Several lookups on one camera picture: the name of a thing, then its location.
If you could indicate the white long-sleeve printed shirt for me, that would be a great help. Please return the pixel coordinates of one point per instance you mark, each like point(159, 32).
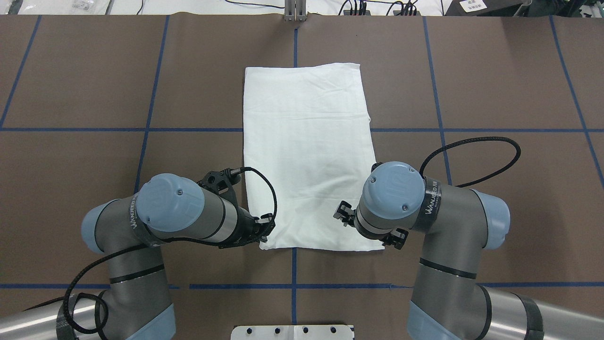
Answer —
point(307, 130)

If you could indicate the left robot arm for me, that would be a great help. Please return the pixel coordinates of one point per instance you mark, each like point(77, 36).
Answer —
point(125, 294)

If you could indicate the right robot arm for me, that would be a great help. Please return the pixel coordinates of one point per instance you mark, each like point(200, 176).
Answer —
point(457, 224)

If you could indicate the aluminium frame post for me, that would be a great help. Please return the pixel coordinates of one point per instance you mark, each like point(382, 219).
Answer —
point(295, 10)

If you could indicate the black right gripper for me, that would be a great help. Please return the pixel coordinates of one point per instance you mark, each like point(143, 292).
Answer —
point(344, 211)

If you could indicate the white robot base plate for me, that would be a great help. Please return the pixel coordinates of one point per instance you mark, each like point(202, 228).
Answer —
point(294, 332)

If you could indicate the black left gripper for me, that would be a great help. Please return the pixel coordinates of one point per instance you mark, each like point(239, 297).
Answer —
point(245, 227)

